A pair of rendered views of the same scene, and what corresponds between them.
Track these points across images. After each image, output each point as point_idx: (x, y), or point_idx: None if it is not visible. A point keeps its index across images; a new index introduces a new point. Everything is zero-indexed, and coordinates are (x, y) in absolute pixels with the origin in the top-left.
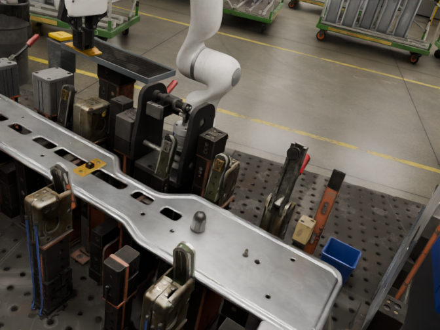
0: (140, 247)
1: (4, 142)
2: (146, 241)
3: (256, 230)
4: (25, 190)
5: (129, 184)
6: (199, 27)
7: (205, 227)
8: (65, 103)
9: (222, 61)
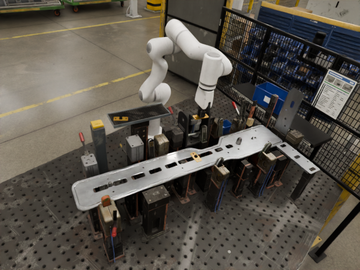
0: None
1: (167, 177)
2: (241, 156)
3: (241, 131)
4: (170, 189)
5: (210, 150)
6: (162, 79)
7: None
8: (152, 147)
9: (165, 87)
